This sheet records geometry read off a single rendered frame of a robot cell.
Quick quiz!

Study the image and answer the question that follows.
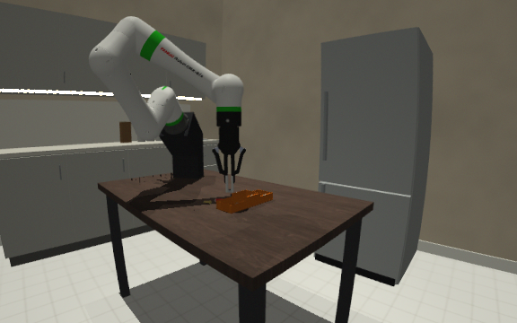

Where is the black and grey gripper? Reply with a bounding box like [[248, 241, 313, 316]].
[[212, 127, 246, 192]]

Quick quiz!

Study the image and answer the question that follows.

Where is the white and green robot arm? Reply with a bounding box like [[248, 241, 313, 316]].
[[89, 16, 244, 141]]

